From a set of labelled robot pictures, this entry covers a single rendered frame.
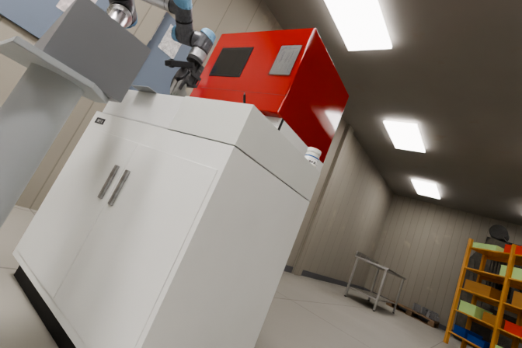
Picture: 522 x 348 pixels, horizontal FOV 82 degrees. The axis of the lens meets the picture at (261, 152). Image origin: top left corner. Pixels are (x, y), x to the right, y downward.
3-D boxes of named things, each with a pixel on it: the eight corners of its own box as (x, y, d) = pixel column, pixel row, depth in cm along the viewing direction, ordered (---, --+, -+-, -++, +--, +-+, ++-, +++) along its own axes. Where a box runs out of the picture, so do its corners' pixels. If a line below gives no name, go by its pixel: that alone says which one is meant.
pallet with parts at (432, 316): (438, 328, 831) (441, 314, 839) (434, 328, 767) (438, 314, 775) (391, 305, 912) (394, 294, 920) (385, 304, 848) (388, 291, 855)
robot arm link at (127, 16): (67, 43, 110) (110, -14, 146) (81, 77, 121) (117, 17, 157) (102, 46, 111) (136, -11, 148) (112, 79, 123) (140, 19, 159)
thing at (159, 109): (118, 121, 153) (131, 98, 156) (185, 139, 120) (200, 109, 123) (102, 112, 146) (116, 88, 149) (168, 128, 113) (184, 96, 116)
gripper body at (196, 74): (196, 89, 133) (207, 67, 136) (182, 78, 126) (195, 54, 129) (185, 88, 138) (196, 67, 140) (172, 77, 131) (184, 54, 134)
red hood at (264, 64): (242, 144, 272) (268, 88, 285) (323, 164, 223) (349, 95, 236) (186, 100, 214) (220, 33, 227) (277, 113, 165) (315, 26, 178)
